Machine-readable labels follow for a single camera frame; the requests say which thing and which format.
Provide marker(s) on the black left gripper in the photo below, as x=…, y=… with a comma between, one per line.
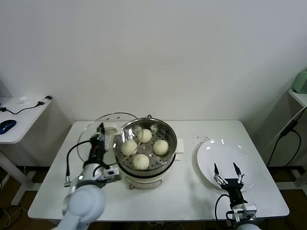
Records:
x=97, y=152

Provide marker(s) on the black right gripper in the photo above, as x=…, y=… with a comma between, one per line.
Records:
x=233, y=189

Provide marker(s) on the white steamed baozi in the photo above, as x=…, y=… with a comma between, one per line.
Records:
x=144, y=135
x=129, y=147
x=160, y=147
x=140, y=161

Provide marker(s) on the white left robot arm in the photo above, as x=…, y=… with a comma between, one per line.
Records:
x=84, y=206

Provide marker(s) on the stainless steel steamer basket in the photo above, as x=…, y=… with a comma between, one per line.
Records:
x=147, y=148

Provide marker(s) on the white round plate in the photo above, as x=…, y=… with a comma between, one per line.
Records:
x=208, y=155

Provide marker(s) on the scattered dark crumbs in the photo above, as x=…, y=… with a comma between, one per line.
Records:
x=199, y=137

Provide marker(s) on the cream electric cooker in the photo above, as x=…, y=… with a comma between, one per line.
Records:
x=144, y=183

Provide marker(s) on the white side desk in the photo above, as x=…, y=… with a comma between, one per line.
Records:
x=24, y=115

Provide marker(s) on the small white adapter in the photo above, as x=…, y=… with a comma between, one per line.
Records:
x=23, y=99

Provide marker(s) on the blue computer mouse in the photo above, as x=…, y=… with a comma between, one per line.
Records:
x=7, y=125

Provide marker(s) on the white side table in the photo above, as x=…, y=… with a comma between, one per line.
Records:
x=299, y=98

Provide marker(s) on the pale green appliance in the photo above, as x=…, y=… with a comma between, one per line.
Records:
x=301, y=82

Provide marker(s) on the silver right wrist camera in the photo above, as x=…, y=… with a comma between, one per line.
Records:
x=244, y=210

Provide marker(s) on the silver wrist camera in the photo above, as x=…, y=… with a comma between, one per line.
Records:
x=244, y=210
x=110, y=173

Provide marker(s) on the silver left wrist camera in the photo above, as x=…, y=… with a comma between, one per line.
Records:
x=110, y=173

